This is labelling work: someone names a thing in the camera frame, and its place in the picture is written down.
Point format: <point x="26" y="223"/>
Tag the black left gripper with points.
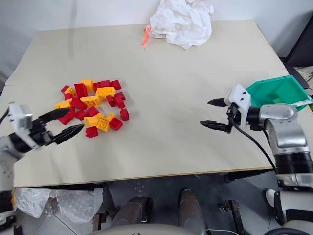
<point x="39" y="133"/>

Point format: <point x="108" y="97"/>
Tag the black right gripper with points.
<point x="234" y="115"/>

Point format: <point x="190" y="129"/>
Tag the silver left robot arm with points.
<point x="6" y="147"/>

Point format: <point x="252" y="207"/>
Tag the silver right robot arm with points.
<point x="286" y="127"/>

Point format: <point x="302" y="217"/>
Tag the red toy block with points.
<point x="111" y="100"/>
<point x="64" y="88"/>
<point x="78" y="103"/>
<point x="80" y="114"/>
<point x="67" y="119"/>
<point x="121" y="104"/>
<point x="96" y="86"/>
<point x="93" y="110"/>
<point x="91" y="132"/>
<point x="119" y="96"/>
<point x="81" y="90"/>
<point x="105" y="83"/>
<point x="124" y="114"/>
<point x="68" y="96"/>
<point x="116" y="84"/>
<point x="115" y="124"/>

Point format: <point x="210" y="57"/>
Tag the yellow toy block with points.
<point x="105" y="92"/>
<point x="87" y="84"/>
<point x="64" y="103"/>
<point x="90" y="120"/>
<point x="110" y="116"/>
<point x="91" y="100"/>
<point x="103" y="125"/>
<point x="99" y="115"/>
<point x="71" y="91"/>

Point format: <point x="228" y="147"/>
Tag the teal plastic bin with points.
<point x="274" y="89"/>

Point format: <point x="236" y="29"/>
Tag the black bar under table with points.
<point x="247" y="175"/>

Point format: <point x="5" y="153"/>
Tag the clear plastic wrap sheet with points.
<point x="68" y="203"/>

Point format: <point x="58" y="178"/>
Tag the cluttered papers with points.
<point x="304" y="76"/>

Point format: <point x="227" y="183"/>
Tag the crumpled white cloth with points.
<point x="183" y="22"/>

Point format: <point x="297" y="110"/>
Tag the dark rounded shape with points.
<point x="132" y="213"/>
<point x="190" y="210"/>

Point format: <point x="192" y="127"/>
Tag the orange ribbon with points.
<point x="146" y="36"/>

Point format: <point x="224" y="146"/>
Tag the black furniture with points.
<point x="299" y="36"/>

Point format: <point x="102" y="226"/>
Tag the white black robot body shell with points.
<point x="291" y="208"/>

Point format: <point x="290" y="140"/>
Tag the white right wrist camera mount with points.
<point x="239" y="96"/>

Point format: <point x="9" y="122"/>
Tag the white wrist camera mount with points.
<point x="239" y="96"/>
<point x="18" y="115"/>

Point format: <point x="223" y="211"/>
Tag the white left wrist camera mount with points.
<point x="18" y="115"/>

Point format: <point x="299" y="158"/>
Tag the rusty metal bracket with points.
<point x="234" y="215"/>
<point x="99" y="221"/>

